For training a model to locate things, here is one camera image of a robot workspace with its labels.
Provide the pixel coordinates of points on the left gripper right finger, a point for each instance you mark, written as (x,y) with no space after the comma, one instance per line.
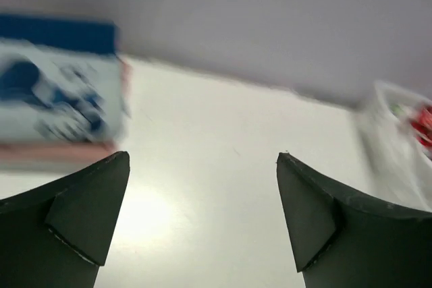
(342,237)

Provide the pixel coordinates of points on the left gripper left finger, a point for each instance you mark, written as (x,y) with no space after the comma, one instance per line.
(59,234)

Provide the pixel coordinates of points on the white red print t shirt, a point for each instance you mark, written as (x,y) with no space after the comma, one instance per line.
(416,120)

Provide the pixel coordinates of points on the white graphic t shirt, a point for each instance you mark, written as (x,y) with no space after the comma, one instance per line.
(50,94)

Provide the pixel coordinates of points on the blue t shirt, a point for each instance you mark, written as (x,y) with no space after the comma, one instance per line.
(70,35)

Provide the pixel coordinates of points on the white plastic basket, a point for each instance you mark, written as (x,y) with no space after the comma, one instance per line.
(399,160)

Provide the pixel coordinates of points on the folded pink t shirt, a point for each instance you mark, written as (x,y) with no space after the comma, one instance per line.
(63,151)

